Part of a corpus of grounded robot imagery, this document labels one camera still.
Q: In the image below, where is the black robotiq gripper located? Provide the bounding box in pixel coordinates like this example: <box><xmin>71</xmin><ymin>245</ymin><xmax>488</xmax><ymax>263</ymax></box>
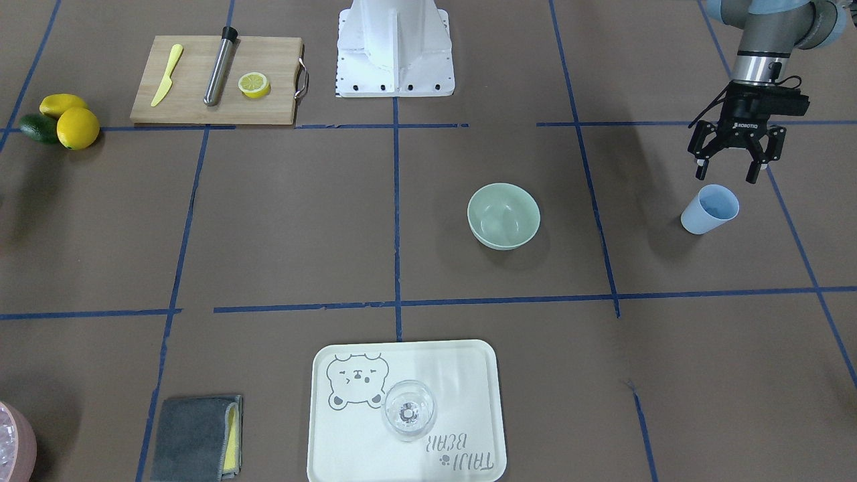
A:
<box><xmin>688</xmin><ymin>80</ymin><xmax>810</xmax><ymax>184</ymax></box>

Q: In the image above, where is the light blue plastic cup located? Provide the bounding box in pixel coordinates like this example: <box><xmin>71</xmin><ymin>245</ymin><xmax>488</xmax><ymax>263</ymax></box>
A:
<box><xmin>680</xmin><ymin>184</ymin><xmax>740</xmax><ymax>235</ymax></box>

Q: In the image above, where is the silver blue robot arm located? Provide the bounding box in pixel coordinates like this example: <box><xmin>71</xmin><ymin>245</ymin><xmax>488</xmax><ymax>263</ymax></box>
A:
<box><xmin>688</xmin><ymin>1</ymin><xmax>852</xmax><ymax>183</ymax></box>

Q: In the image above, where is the green ceramic bowl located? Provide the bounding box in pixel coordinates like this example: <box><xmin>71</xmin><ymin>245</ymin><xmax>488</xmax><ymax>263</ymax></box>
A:
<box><xmin>467</xmin><ymin>183</ymin><xmax>542</xmax><ymax>251</ymax></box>

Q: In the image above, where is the pink bowl with ice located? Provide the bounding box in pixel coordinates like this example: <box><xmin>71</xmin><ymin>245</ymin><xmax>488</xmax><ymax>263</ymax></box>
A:
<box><xmin>1</xmin><ymin>402</ymin><xmax>37</xmax><ymax>481</ymax></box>

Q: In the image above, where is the cream bear serving tray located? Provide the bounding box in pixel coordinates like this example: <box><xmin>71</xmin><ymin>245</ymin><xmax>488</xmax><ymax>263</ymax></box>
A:
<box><xmin>307</xmin><ymin>339</ymin><xmax>508</xmax><ymax>481</ymax></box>

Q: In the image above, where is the clear wine glass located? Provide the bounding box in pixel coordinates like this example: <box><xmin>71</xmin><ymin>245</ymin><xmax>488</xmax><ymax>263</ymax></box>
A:
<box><xmin>383</xmin><ymin>380</ymin><xmax>438</xmax><ymax>443</ymax></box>

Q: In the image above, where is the wooden cutting board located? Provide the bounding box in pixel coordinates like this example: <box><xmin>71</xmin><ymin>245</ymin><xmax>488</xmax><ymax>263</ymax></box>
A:
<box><xmin>130</xmin><ymin>35</ymin><xmax>310</xmax><ymax>126</ymax></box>

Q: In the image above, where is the lemon half slice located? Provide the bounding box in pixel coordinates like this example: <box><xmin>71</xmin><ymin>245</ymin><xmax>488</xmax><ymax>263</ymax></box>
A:
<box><xmin>238</xmin><ymin>72</ymin><xmax>270</xmax><ymax>100</ymax></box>

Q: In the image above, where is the steel muddler black tip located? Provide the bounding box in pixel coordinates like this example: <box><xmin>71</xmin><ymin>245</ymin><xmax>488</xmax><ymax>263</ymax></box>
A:
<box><xmin>203</xmin><ymin>25</ymin><xmax>238</xmax><ymax>106</ymax></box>

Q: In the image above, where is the yellow plastic knife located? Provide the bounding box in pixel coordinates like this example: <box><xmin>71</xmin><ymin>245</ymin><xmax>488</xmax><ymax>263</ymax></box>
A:
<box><xmin>150</xmin><ymin>44</ymin><xmax>184</xmax><ymax>107</ymax></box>

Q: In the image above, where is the grey folded cloth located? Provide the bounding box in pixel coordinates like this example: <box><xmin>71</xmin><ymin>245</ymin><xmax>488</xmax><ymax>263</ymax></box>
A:
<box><xmin>150</xmin><ymin>394</ymin><xmax>244</xmax><ymax>481</ymax></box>

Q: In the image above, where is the large yellow lemon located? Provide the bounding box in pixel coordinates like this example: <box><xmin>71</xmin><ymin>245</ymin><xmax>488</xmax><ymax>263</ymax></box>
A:
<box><xmin>56</xmin><ymin>107</ymin><xmax>100</xmax><ymax>150</ymax></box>

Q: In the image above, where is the small yellow lemon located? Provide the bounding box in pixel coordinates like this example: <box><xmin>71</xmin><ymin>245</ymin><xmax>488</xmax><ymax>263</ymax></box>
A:
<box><xmin>39</xmin><ymin>92</ymin><xmax>88</xmax><ymax>120</ymax></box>

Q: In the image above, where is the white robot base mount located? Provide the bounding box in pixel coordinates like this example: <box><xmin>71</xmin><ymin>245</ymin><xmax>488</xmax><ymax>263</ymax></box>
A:
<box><xmin>335</xmin><ymin>1</ymin><xmax>456</xmax><ymax>98</ymax></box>

